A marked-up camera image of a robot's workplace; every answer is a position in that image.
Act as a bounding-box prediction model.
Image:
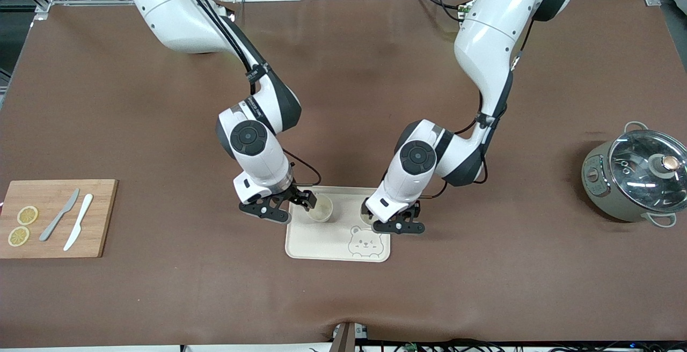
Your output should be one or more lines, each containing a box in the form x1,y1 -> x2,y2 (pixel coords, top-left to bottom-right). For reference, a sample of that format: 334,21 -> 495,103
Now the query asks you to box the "glass pot lid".
609,129 -> 687,213

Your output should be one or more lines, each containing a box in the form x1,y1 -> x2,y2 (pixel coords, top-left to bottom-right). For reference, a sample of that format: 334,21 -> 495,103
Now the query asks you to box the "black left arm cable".
421,17 -> 537,200

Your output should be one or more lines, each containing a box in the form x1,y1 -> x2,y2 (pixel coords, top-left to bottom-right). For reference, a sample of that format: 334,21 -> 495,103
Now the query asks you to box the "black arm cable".
421,17 -> 537,200
169,0 -> 323,189

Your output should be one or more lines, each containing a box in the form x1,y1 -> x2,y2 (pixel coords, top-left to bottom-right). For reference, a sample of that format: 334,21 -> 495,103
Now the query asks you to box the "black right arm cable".
169,0 -> 323,189

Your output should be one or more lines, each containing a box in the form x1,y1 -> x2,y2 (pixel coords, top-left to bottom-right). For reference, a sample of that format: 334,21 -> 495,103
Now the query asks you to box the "cream tray with bear print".
284,185 -> 391,263

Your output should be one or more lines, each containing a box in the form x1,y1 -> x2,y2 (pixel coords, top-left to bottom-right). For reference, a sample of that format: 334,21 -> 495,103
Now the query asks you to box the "white plastic knife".
63,194 -> 94,252

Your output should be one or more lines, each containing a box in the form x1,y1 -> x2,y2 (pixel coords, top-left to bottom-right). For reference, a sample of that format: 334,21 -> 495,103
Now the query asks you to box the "black left base cable bundle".
412,0 -> 473,23

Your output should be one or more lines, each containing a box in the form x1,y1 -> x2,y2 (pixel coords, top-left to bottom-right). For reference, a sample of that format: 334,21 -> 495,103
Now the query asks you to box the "wooden cutting board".
0,179 -> 119,259

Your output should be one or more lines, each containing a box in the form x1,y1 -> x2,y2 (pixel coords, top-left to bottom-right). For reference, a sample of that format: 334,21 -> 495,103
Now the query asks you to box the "grey-green electric cooking pot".
581,121 -> 687,228

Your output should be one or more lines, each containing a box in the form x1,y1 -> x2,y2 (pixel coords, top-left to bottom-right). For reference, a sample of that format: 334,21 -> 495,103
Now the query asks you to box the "grey plastic knife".
39,188 -> 81,242

